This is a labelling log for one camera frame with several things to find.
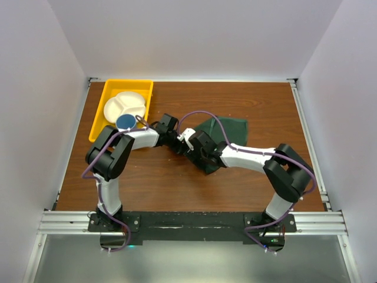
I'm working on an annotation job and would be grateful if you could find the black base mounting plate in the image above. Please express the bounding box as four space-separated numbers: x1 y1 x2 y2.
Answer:
88 212 297 251

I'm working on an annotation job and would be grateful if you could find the white divided plate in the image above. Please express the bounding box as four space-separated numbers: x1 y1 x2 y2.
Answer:
104 91 146 124

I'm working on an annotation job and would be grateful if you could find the purple cable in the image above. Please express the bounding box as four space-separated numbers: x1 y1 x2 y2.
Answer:
81 114 157 254
177 110 318 251

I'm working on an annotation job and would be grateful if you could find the yellow plastic bin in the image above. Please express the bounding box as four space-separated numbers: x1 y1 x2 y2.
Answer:
88 79 154 142

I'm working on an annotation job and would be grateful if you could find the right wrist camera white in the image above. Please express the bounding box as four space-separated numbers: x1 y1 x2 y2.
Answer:
177 128 196 150

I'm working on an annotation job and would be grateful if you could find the dark green cloth napkin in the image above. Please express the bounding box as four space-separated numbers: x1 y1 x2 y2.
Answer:
191 116 249 176

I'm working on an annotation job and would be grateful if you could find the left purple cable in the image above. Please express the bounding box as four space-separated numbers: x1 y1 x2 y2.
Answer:
81 114 157 254

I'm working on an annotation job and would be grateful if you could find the blue plastic cup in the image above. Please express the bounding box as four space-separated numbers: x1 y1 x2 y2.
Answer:
115 114 137 130

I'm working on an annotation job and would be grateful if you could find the aluminium table frame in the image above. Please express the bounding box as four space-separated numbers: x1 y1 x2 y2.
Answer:
22 77 362 283

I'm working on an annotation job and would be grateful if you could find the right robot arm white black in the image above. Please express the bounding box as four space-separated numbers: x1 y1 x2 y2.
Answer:
178 129 316 232

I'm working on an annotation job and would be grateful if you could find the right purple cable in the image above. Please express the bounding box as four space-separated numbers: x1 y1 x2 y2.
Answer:
177 110 318 251

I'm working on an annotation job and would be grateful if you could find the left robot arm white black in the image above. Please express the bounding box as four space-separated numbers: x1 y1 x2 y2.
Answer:
81 114 179 232

